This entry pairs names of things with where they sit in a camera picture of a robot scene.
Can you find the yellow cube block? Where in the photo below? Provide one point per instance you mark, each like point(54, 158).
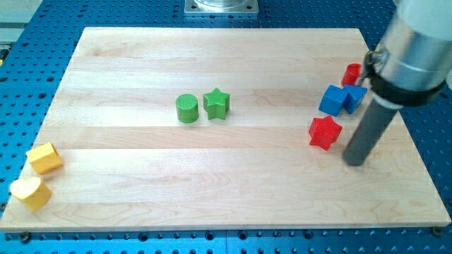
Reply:
point(44, 159)

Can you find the yellow heart block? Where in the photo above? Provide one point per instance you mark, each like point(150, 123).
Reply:
point(32, 192)

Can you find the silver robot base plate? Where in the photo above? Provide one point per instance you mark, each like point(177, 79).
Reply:
point(217, 7)

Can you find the blue triangular block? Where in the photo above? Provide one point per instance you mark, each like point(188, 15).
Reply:
point(355, 95)

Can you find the green star block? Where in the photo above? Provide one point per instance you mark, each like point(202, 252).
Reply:
point(216, 104)

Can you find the light wooden board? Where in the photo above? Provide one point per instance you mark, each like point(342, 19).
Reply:
point(129, 164)

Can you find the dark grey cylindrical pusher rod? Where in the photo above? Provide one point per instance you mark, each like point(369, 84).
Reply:
point(375, 121)

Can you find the blue cube block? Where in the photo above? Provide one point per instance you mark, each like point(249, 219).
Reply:
point(333, 100)

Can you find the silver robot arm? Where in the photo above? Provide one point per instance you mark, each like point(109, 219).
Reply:
point(407, 68)

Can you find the red cylinder block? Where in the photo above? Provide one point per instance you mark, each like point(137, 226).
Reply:
point(351, 74)

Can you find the green cylinder block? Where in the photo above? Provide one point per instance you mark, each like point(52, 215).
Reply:
point(187, 108)

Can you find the red star block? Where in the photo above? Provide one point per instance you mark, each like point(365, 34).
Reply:
point(324, 132)

